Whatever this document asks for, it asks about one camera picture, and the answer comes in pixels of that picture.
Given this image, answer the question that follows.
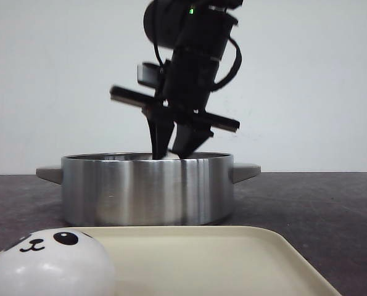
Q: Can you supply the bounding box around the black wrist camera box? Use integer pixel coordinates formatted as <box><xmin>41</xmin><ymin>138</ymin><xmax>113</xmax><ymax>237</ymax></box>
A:
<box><xmin>137</xmin><ymin>62</ymin><xmax>165</xmax><ymax>89</ymax></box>

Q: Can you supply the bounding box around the cream plastic tray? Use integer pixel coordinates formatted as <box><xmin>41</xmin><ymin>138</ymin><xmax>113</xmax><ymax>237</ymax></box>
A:
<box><xmin>68</xmin><ymin>226</ymin><xmax>337</xmax><ymax>295</ymax></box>

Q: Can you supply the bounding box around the stainless steel pot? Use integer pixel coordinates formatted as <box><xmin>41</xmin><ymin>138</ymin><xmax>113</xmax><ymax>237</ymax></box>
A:
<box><xmin>36</xmin><ymin>152</ymin><xmax>261</xmax><ymax>226</ymax></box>

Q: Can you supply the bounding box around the panda bun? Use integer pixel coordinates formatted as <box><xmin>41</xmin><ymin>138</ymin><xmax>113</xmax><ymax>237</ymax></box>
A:
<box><xmin>0</xmin><ymin>228</ymin><xmax>117</xmax><ymax>295</ymax></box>
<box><xmin>162</xmin><ymin>150</ymin><xmax>180</xmax><ymax>160</ymax></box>

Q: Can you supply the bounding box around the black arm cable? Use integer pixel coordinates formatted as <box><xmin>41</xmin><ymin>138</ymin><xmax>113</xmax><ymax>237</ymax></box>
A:
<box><xmin>212</xmin><ymin>33</ymin><xmax>243</xmax><ymax>93</ymax></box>

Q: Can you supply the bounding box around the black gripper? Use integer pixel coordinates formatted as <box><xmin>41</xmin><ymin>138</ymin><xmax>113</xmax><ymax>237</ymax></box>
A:
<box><xmin>110</xmin><ymin>46</ymin><xmax>241</xmax><ymax>160</ymax></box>

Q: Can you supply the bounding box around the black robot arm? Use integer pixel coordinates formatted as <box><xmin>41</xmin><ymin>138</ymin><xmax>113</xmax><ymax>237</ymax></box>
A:
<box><xmin>110</xmin><ymin>1</ymin><xmax>242</xmax><ymax>160</ymax></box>

